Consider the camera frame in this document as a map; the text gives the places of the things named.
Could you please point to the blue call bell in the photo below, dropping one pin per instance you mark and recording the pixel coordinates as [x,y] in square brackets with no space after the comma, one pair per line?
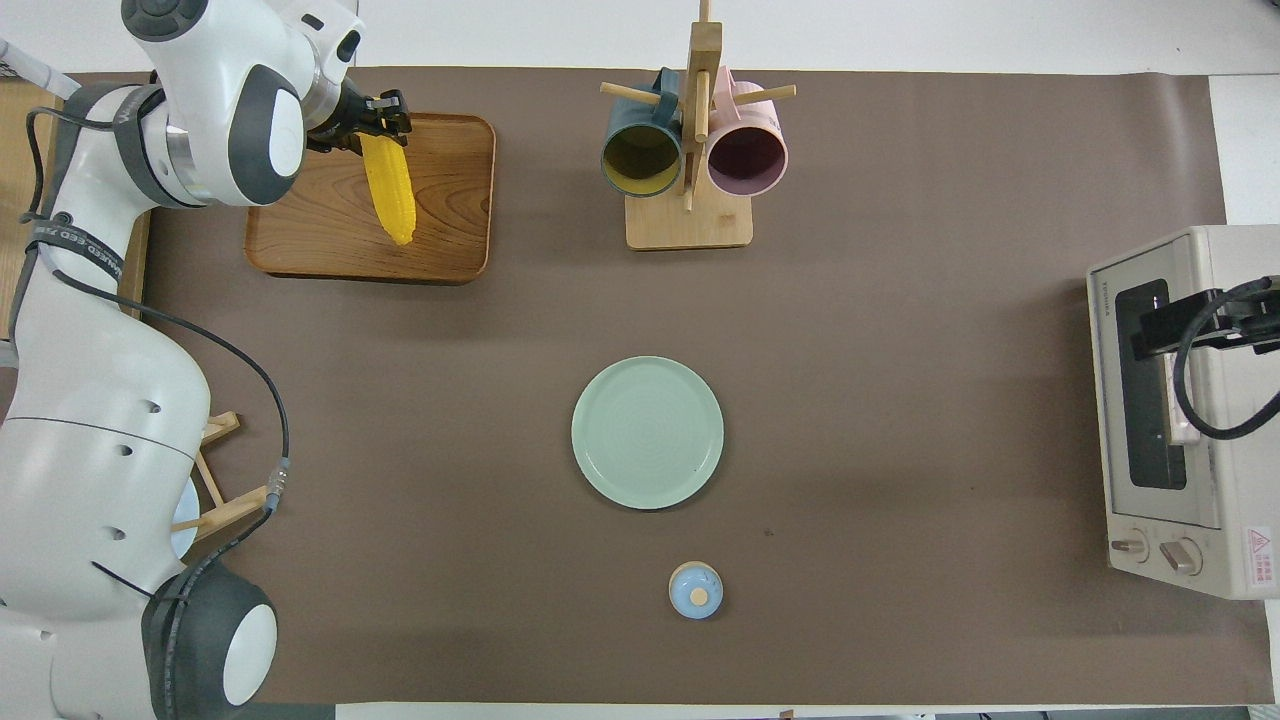
[695,592]

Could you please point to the pink mug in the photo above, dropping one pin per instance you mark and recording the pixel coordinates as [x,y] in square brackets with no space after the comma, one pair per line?
[747,160]

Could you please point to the wooden mug rack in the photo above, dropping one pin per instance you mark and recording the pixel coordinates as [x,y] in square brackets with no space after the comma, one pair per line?
[690,225]

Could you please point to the wooden plate rack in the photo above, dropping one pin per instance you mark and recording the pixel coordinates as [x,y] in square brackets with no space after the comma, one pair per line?
[240,508]

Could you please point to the brown table mat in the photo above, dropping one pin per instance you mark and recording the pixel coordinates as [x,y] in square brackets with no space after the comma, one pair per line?
[900,400]

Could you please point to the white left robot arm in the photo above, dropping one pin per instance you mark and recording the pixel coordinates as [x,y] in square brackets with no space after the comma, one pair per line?
[90,450]

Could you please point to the beige toaster oven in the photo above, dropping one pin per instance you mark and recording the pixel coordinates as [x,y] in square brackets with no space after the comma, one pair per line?
[1240,480]

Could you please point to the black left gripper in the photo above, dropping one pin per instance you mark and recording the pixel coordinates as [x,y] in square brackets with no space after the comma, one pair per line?
[345,120]

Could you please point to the brown wooden tray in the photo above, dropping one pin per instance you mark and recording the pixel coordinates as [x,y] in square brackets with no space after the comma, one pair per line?
[450,200]

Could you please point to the white checked cloth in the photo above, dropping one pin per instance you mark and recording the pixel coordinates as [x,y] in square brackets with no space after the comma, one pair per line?
[30,65]

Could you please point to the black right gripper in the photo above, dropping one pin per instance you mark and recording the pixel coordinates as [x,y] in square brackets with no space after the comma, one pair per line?
[1255,318]

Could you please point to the yellow corn cob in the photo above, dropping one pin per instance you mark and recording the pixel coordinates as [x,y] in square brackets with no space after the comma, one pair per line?
[390,190]

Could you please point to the dark teal mug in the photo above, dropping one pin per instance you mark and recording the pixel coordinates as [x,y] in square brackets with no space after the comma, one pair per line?
[640,160]

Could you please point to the light blue plate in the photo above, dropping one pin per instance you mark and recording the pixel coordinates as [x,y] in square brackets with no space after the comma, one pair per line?
[185,530]

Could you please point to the pale green plate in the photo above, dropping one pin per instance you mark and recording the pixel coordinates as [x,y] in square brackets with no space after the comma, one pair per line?
[647,432]

